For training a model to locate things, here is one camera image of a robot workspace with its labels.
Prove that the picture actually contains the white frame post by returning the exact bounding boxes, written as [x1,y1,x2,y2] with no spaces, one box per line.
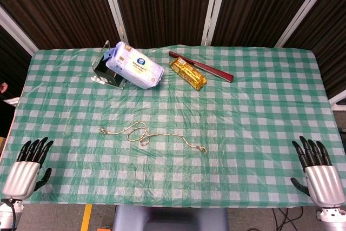
[98,0,129,44]
[274,0,340,48]
[201,0,230,47]
[0,6,37,55]

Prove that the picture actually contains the blue white tissue pack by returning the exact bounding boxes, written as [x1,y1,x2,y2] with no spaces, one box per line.
[105,41,165,90]

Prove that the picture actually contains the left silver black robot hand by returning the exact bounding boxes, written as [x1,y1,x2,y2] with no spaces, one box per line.
[2,136,54,199]

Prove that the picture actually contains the black open box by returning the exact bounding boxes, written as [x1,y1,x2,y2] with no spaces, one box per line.
[93,54,128,89]

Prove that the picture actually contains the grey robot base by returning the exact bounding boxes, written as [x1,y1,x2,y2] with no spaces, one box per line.
[112,205,229,231]

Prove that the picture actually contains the gold foil snack package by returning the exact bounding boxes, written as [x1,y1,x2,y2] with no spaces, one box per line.
[169,57,208,91]

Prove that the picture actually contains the dark red folded fan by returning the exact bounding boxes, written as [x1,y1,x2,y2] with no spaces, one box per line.
[168,51,235,83]

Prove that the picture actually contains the beige braided rope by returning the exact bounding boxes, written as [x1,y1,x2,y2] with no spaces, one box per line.
[98,121,208,155]

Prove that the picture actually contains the yellow floor tape strip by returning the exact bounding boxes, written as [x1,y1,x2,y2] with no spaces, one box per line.
[81,204,93,231]

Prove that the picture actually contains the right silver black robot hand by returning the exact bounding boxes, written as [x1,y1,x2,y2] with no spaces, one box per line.
[290,135,345,207]

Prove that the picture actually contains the black floor cables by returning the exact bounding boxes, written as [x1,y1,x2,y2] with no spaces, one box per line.
[271,206,304,231]

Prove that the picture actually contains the metal wire stand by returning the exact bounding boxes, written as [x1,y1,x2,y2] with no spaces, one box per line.
[91,40,110,83]

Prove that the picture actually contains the green white checkered tablecloth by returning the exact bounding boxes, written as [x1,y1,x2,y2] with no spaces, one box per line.
[0,44,346,206]

